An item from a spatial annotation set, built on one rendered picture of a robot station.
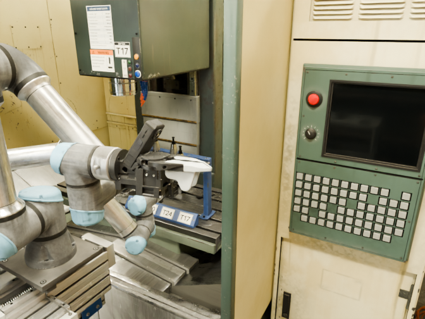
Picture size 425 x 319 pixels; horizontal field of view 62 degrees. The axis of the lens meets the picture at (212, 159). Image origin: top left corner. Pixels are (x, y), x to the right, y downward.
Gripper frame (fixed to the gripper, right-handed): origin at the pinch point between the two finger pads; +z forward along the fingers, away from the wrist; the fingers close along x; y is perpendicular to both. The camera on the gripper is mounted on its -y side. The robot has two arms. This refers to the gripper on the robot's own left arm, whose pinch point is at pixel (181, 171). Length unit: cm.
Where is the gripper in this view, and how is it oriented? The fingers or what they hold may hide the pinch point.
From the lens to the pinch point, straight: 169.7
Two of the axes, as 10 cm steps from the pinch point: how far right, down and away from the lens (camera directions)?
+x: 8.8, 1.8, -4.5
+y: 0.0, 9.3, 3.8
